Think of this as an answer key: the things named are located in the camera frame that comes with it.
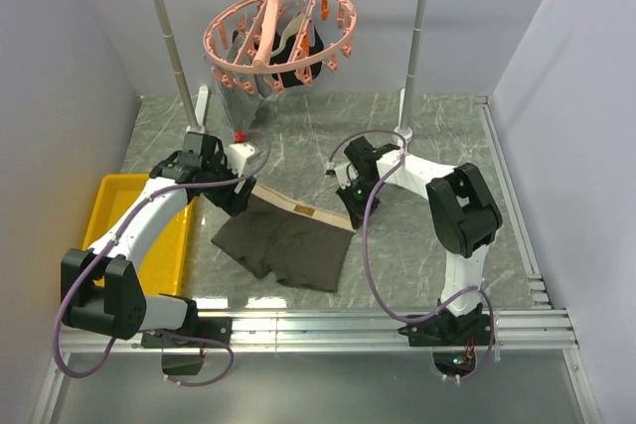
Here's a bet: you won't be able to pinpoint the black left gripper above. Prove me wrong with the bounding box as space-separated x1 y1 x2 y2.
203 152 256 216

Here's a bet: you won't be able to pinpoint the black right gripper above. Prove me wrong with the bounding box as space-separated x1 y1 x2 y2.
336 178 383 229

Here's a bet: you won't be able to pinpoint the dark grey boxer briefs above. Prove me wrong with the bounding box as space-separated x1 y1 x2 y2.
212 186 354 293

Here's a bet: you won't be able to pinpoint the grey striped underwear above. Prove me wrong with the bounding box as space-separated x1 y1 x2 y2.
203 54 273 138

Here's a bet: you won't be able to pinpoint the pink round clip hanger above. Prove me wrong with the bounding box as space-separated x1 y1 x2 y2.
203 0 358 94

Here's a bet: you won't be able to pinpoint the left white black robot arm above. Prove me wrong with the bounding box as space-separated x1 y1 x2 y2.
56 132 256 347

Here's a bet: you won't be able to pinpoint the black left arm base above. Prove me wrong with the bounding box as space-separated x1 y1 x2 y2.
140 317 235 387

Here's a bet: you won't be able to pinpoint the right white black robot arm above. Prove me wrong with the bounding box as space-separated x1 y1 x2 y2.
325 132 503 345

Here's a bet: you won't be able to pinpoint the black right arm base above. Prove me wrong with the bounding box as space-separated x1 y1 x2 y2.
398 304 496 383

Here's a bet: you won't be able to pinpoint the black hanging underwear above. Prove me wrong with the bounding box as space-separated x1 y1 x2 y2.
258 11 325 92

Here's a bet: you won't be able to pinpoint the yellow plastic tray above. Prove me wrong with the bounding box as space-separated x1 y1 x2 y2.
82 174 196 295

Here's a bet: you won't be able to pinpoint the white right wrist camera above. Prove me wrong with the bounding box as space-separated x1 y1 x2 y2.
325 161 354 189

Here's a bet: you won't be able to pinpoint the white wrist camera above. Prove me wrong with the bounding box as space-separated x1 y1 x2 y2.
325 161 354 189
226 131 257 176

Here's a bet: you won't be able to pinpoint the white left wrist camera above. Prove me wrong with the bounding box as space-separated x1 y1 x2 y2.
226 131 257 176

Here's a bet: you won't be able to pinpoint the aluminium table edge rail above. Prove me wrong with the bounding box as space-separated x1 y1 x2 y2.
53 308 580 353

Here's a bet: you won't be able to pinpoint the aluminium right side rail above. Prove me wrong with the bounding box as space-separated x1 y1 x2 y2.
474 95 554 309

